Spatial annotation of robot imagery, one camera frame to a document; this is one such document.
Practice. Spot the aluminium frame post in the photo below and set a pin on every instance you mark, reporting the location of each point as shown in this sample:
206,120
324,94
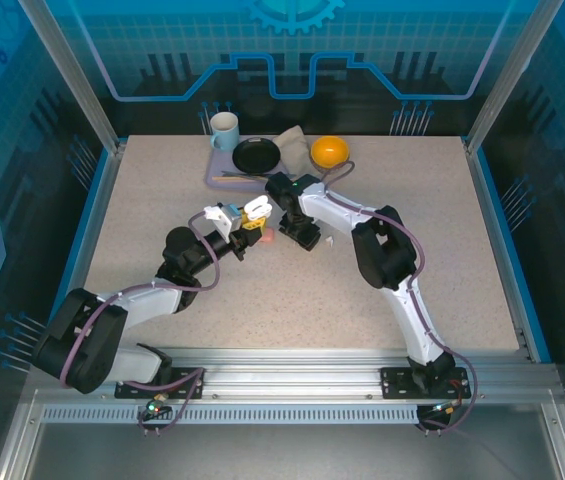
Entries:
507,75
77,75

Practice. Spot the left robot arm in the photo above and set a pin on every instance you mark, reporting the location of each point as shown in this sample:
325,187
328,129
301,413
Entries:
132,300

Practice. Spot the black round plate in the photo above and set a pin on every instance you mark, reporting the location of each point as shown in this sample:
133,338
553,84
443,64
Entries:
256,156

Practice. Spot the light blue mug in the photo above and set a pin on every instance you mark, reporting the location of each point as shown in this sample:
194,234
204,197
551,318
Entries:
224,131

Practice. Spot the beige folded cloth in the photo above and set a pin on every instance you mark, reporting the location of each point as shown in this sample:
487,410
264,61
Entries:
294,150

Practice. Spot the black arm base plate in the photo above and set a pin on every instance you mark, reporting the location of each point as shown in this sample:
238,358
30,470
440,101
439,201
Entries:
397,382
187,382

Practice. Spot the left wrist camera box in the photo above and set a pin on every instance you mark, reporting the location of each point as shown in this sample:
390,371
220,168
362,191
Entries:
222,220

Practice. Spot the white earbud charging case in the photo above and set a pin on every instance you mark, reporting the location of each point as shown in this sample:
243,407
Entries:
258,205

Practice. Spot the orange bowl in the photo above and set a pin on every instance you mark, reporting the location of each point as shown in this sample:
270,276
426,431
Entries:
330,151

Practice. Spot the yellow chopstick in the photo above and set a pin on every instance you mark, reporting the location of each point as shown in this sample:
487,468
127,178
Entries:
227,178

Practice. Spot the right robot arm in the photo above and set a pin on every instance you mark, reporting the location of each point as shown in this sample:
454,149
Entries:
412,310

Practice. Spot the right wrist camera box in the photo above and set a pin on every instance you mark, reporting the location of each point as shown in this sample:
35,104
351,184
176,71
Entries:
307,239

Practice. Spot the aluminium mounting rail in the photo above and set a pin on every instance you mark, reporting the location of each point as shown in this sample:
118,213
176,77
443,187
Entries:
287,370

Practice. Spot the lavender serving tray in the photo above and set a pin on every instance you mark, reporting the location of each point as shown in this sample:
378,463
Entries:
217,172

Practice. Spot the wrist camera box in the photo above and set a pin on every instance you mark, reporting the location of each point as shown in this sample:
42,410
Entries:
307,239
222,220

